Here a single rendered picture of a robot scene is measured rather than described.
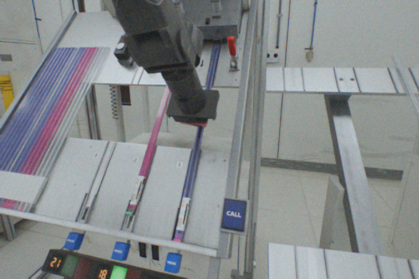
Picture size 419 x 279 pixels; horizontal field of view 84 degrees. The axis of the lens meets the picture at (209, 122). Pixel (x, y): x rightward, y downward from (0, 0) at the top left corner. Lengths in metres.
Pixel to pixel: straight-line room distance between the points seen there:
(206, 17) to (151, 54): 0.39
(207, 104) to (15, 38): 1.58
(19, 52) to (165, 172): 1.51
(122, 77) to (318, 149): 2.08
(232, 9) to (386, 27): 1.90
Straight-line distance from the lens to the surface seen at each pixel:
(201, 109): 0.46
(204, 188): 0.50
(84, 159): 0.65
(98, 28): 0.97
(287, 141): 2.43
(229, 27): 0.68
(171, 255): 0.50
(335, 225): 0.57
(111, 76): 0.76
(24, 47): 1.92
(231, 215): 0.44
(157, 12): 0.31
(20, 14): 1.95
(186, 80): 0.38
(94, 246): 1.17
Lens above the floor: 1.05
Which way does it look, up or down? 15 degrees down
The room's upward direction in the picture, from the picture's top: straight up
